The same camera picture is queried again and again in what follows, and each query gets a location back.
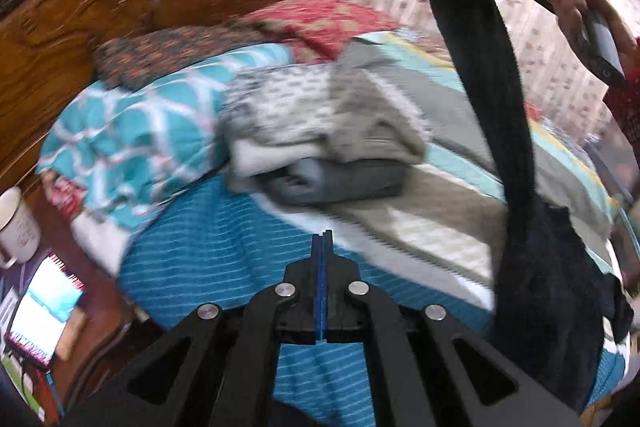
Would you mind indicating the dark navy fleece garment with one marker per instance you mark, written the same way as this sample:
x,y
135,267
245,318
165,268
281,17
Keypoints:
x,y
552,300

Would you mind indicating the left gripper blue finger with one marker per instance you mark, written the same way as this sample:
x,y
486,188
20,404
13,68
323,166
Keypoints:
x,y
327,254
317,258

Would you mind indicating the red floral pillow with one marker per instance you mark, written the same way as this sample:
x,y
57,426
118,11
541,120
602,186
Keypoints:
x,y
316,31

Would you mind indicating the striped patterned bedspread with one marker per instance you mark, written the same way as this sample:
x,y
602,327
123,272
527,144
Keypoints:
x,y
435,243

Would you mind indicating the white dotted folded garment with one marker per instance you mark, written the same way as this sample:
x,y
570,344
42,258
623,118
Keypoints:
x,y
275,116

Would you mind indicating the teal white patterned blanket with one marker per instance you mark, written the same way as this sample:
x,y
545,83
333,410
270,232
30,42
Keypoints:
x,y
131,151

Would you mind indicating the person's right hand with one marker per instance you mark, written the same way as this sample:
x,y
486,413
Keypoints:
x,y
570,17

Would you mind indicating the dark floral pillow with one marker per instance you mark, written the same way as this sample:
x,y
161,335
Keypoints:
x,y
135,62

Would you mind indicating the smartphone with lit screen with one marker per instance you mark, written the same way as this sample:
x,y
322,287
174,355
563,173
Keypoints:
x,y
43,310

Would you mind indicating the wooden bedside table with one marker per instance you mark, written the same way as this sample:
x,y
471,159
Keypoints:
x,y
99,320

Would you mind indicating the grey folded garment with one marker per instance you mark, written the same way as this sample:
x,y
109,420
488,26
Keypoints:
x,y
316,181

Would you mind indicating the white ceramic mug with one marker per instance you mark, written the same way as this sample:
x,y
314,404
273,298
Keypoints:
x,y
20,233

